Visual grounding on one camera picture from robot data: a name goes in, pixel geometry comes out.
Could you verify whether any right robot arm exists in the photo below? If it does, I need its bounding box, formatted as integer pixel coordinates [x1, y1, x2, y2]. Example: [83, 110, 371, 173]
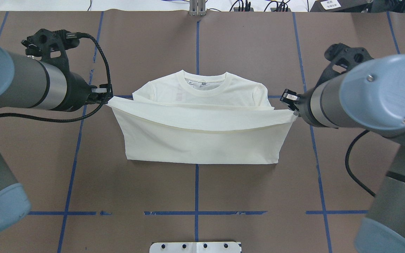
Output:
[281, 52, 405, 253]

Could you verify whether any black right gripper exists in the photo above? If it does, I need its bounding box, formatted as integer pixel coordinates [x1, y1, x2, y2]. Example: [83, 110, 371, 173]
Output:
[280, 89, 317, 125]

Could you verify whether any cream long-sleeve cat shirt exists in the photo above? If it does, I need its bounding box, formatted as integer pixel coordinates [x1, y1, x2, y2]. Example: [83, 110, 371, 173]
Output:
[108, 70, 297, 164]

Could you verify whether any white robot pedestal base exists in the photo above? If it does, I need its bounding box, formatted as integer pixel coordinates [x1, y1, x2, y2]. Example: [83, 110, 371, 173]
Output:
[149, 241, 243, 253]

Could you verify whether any aluminium frame post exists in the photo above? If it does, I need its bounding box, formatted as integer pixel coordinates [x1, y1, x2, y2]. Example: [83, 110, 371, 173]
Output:
[188, 0, 207, 16]

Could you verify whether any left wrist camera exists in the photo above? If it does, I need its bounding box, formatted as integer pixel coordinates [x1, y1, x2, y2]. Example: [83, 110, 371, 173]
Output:
[21, 28, 80, 73]

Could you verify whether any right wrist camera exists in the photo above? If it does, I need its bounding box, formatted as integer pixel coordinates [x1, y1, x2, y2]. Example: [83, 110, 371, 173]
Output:
[315, 43, 374, 87]

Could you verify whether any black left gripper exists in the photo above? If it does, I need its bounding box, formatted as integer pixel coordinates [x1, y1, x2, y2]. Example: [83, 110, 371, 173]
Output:
[63, 72, 114, 112]

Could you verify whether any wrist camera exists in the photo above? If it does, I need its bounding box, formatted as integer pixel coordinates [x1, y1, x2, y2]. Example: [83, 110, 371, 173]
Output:
[315, 43, 374, 87]
[21, 28, 80, 73]

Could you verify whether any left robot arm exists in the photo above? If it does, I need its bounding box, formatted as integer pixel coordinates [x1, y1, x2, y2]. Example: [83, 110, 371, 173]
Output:
[0, 106, 120, 243]

